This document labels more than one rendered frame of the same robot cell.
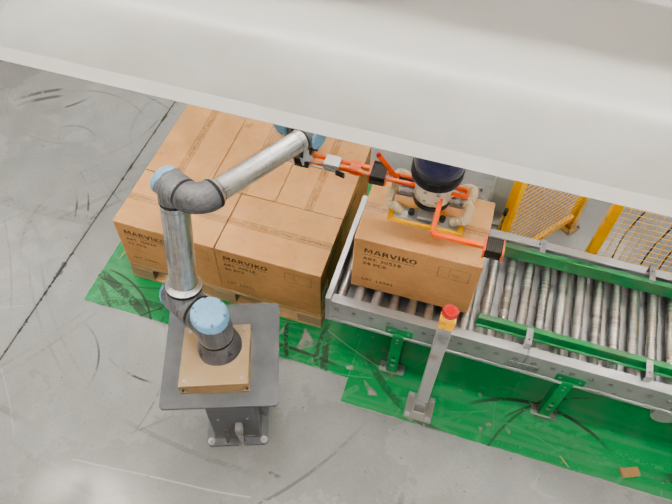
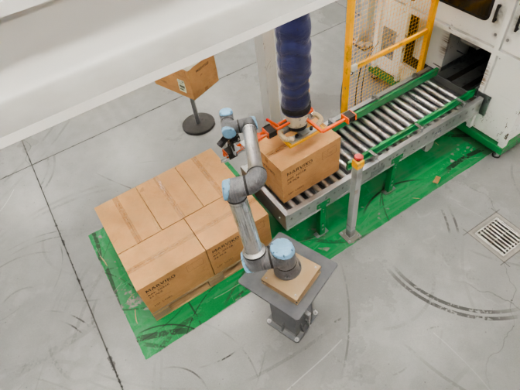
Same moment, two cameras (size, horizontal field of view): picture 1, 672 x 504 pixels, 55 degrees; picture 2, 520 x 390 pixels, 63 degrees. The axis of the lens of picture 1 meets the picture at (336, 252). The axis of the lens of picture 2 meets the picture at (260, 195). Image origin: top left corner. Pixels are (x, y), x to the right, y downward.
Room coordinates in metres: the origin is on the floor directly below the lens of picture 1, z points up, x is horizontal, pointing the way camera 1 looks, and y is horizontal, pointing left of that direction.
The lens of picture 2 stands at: (0.27, 1.53, 3.36)
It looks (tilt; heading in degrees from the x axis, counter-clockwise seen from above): 50 degrees down; 318
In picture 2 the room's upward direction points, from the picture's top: 9 degrees counter-clockwise
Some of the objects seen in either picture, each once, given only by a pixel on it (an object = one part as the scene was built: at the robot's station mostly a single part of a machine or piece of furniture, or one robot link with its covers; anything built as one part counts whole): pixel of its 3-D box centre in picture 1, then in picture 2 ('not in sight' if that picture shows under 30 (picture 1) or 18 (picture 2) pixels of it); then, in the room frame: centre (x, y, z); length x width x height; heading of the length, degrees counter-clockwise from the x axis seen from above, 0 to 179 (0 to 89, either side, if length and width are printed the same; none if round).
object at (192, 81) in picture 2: not in sight; (183, 66); (3.69, -0.73, 0.82); 0.60 x 0.40 x 0.40; 5
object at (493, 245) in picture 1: (493, 248); (348, 117); (1.57, -0.65, 1.20); 0.09 x 0.08 x 0.05; 165
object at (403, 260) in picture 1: (421, 244); (297, 157); (1.91, -0.42, 0.75); 0.60 x 0.40 x 0.40; 75
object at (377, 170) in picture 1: (379, 173); (269, 131); (1.96, -0.18, 1.20); 0.10 x 0.08 x 0.06; 165
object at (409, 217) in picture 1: (426, 217); (304, 133); (1.81, -0.40, 1.10); 0.34 x 0.10 x 0.05; 75
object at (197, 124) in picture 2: not in sight; (193, 104); (3.69, -0.73, 0.31); 0.40 x 0.40 x 0.62
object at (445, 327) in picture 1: (432, 367); (354, 201); (1.36, -0.48, 0.50); 0.07 x 0.07 x 1.00; 74
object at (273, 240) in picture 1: (251, 203); (183, 224); (2.47, 0.52, 0.34); 1.20 x 1.00 x 0.40; 74
